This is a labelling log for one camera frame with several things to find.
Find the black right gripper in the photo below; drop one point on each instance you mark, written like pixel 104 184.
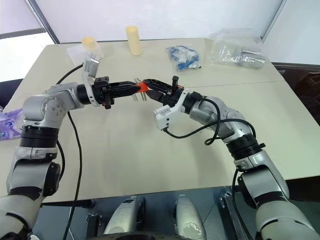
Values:
pixel 172 98

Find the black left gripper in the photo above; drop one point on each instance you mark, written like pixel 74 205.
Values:
pixel 102 91

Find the orange hex key holder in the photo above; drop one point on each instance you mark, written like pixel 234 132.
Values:
pixel 143 86

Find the small orange plug with prongs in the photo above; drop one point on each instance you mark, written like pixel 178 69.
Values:
pixel 144 97

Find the silver hex key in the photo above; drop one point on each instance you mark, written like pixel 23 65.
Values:
pixel 135 98

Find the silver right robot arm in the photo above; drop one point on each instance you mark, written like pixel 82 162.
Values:
pixel 262 175

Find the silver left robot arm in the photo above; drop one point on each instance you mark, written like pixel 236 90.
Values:
pixel 50 110

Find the tall cream cylinder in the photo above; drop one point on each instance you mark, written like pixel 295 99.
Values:
pixel 133 41

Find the short cream cylinder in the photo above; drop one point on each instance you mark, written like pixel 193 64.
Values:
pixel 88 44

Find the clear bag with silver parts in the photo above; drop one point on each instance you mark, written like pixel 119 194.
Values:
pixel 237 52

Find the purple plastic package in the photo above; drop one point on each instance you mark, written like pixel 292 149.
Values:
pixel 10 123

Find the black rod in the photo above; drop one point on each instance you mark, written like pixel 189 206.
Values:
pixel 75 203

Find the silver rounded shell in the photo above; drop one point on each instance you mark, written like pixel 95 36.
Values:
pixel 125 217
pixel 190 217

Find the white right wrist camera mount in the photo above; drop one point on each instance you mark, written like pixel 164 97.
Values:
pixel 167 115

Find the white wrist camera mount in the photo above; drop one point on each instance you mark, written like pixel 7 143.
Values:
pixel 167 115
pixel 90 67

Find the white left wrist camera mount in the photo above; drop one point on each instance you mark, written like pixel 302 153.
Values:
pixel 90 67

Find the black metal bracket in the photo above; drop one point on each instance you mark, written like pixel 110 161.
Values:
pixel 95 225

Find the black metal frame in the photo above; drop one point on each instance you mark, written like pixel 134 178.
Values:
pixel 232 217

